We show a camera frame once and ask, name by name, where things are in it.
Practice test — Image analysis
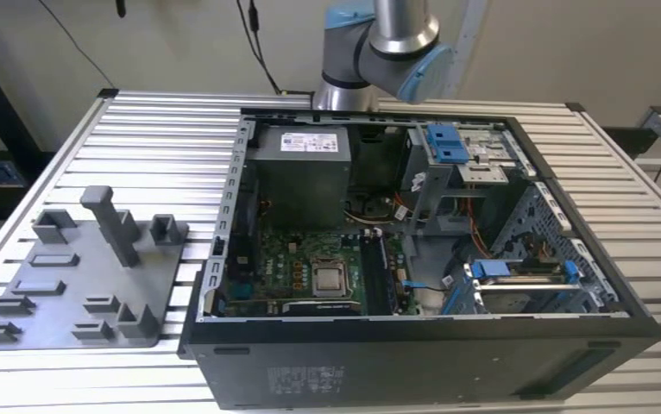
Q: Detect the grey power supply unit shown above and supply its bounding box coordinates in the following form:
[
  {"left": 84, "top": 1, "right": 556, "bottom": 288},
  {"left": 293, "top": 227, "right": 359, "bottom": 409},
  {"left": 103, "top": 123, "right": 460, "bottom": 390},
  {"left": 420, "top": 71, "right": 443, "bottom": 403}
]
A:
[{"left": 247, "top": 125, "right": 354, "bottom": 232}]

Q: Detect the CPU socket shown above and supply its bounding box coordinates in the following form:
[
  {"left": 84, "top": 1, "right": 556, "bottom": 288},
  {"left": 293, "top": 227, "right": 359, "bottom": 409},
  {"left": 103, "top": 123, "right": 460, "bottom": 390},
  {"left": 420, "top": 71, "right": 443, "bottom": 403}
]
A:
[{"left": 308, "top": 256, "right": 352, "bottom": 299}]

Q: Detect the hard disk in blue carrier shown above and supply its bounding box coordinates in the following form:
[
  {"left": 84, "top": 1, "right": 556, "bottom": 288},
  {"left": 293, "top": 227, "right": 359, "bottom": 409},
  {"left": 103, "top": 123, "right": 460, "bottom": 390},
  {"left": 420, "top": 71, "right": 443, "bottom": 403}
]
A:
[{"left": 463, "top": 258, "right": 589, "bottom": 315}]

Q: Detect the silver CPU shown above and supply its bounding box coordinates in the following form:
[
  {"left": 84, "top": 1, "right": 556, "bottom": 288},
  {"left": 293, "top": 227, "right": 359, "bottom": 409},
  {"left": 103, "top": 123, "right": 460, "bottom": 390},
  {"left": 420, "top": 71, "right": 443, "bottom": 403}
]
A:
[{"left": 313, "top": 267, "right": 347, "bottom": 298}]

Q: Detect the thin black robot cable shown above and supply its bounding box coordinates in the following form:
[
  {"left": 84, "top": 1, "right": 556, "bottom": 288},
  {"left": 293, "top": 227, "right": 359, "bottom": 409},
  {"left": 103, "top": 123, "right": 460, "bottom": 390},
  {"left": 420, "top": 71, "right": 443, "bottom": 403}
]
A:
[{"left": 235, "top": 0, "right": 313, "bottom": 97}]

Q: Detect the power supply wire bundle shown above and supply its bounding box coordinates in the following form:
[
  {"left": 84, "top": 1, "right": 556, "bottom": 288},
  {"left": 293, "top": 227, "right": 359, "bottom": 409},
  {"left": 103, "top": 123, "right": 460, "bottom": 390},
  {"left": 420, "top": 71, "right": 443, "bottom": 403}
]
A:
[{"left": 344, "top": 196, "right": 406, "bottom": 224}]

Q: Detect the black RAM slot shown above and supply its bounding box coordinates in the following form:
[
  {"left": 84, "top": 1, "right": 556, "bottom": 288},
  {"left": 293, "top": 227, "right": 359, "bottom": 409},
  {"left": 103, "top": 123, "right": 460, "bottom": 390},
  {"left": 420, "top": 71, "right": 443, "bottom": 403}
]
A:
[{"left": 360, "top": 235, "right": 382, "bottom": 316}]

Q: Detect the blue drive latch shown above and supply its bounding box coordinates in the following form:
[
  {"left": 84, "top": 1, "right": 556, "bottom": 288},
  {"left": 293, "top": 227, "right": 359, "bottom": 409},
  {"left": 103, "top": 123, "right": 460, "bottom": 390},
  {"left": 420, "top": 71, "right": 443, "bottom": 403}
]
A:
[{"left": 426, "top": 123, "right": 470, "bottom": 165}]

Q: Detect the grey metal drive cage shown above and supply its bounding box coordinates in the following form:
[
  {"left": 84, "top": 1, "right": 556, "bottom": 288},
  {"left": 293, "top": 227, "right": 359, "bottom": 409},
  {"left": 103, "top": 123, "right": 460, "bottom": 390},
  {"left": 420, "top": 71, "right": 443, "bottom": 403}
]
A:
[{"left": 402, "top": 122, "right": 539, "bottom": 236}]

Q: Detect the grey parts rack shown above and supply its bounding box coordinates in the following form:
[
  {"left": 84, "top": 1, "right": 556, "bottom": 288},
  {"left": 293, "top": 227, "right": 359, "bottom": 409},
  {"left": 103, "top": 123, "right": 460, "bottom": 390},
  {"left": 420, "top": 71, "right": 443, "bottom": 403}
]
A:
[{"left": 0, "top": 185, "right": 193, "bottom": 353}]

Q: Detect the black PC case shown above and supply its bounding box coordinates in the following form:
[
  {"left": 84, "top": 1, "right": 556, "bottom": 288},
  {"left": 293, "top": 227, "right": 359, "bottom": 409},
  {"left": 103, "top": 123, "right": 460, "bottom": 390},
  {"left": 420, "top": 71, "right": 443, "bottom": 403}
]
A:
[{"left": 175, "top": 105, "right": 661, "bottom": 411}]

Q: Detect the black box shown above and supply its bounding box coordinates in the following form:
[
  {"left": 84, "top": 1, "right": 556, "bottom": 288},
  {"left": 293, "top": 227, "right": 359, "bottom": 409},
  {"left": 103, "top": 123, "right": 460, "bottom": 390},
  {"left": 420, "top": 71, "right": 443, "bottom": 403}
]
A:
[{"left": 601, "top": 127, "right": 659, "bottom": 156}]

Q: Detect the green motherboard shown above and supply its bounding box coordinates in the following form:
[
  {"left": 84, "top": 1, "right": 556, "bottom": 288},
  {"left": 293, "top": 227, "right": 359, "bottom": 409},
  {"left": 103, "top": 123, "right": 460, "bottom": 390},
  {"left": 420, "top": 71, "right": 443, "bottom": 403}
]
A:
[{"left": 217, "top": 185, "right": 423, "bottom": 318}]

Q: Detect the thin black wall cable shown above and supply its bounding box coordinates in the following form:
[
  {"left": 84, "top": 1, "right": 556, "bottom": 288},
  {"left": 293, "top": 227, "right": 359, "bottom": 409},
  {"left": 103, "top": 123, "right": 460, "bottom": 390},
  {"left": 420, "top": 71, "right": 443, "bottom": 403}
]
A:
[{"left": 36, "top": 0, "right": 119, "bottom": 91}]

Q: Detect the black graphics card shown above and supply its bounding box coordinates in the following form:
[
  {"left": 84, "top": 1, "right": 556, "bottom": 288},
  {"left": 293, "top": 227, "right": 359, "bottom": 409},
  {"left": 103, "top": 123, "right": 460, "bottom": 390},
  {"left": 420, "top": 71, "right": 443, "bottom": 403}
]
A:
[{"left": 280, "top": 299, "right": 364, "bottom": 318}]

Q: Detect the orange wire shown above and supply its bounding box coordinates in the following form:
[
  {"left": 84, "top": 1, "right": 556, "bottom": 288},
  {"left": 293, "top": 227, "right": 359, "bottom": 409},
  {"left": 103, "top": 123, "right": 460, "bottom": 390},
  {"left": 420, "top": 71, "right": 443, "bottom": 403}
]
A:
[{"left": 463, "top": 196, "right": 490, "bottom": 260}]

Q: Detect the black RAM stick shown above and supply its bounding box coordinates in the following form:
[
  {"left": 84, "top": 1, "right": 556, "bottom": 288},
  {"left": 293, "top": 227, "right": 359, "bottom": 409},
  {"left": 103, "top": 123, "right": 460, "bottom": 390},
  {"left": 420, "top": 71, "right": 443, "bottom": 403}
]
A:
[{"left": 379, "top": 235, "right": 395, "bottom": 315}]

